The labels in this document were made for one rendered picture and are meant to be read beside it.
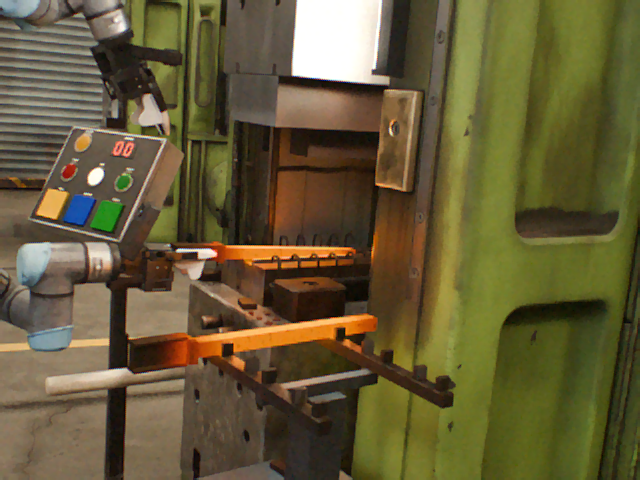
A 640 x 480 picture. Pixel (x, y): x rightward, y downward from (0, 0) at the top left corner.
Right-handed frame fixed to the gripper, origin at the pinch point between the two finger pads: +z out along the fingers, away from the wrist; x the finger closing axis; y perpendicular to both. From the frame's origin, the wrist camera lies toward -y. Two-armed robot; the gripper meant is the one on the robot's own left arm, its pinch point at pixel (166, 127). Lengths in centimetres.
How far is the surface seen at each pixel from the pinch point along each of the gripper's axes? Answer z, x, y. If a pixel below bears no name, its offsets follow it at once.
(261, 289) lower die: 32.7, 20.8, 1.7
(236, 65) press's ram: -5.9, 3.1, -18.2
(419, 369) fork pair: 31, 72, 2
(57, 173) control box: 10, -53, 15
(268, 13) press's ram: -14.6, 16.4, -22.5
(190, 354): 19, 54, 27
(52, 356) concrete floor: 122, -212, 32
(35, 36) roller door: 17, -761, -140
